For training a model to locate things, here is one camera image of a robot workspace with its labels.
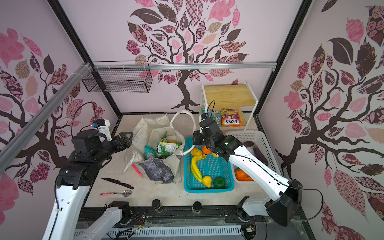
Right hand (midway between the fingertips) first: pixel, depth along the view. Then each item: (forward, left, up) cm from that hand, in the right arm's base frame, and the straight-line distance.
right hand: (194, 132), depth 73 cm
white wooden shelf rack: (+23, -16, +4) cm, 29 cm away
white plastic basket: (+10, -42, -21) cm, 48 cm away
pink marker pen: (-8, +36, -27) cm, 46 cm away
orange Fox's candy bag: (+18, -23, -9) cm, 31 cm away
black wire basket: (+41, +49, +6) cm, 64 cm away
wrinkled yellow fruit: (+1, -1, -23) cm, 23 cm away
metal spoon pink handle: (-22, +38, -26) cm, 51 cm away
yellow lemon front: (-16, -6, -24) cm, 30 cm away
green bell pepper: (-18, -13, -23) cm, 32 cm away
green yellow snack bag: (-2, +17, -14) cm, 22 cm away
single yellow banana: (-9, 0, -23) cm, 24 cm away
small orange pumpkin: (-14, -26, -22) cm, 37 cm away
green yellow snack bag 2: (+8, +19, -17) cm, 27 cm away
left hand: (-6, +31, +5) cm, 32 cm away
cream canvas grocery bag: (+8, +27, -9) cm, 29 cm away
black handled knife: (-15, +46, -28) cm, 56 cm away
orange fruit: (+2, -7, -23) cm, 24 cm away
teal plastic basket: (-7, -14, -28) cm, 32 cm away
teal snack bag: (-2, +26, -17) cm, 31 cm away
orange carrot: (-16, -30, -24) cm, 41 cm away
